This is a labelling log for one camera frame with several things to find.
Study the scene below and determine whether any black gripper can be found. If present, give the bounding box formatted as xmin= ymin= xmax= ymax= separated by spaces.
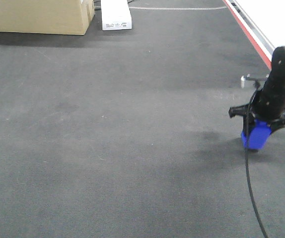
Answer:
xmin=228 ymin=104 xmax=285 ymax=131

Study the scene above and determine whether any blue plastic block part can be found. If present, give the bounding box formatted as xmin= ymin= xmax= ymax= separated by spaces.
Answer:
xmin=241 ymin=119 xmax=272 ymax=150

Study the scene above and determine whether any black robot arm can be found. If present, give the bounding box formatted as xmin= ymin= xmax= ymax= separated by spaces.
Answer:
xmin=249 ymin=47 xmax=285 ymax=132

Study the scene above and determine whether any long white flat box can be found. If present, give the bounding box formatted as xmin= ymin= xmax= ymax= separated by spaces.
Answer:
xmin=101 ymin=0 xmax=132 ymax=31

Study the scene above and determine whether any brown cardboard box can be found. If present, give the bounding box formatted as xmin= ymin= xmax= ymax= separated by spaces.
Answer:
xmin=0 ymin=0 xmax=95 ymax=35

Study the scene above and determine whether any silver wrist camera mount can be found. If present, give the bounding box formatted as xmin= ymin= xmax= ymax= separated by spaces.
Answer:
xmin=240 ymin=74 xmax=269 ymax=89

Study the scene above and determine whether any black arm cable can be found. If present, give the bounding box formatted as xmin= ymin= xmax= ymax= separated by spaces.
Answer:
xmin=244 ymin=89 xmax=269 ymax=238

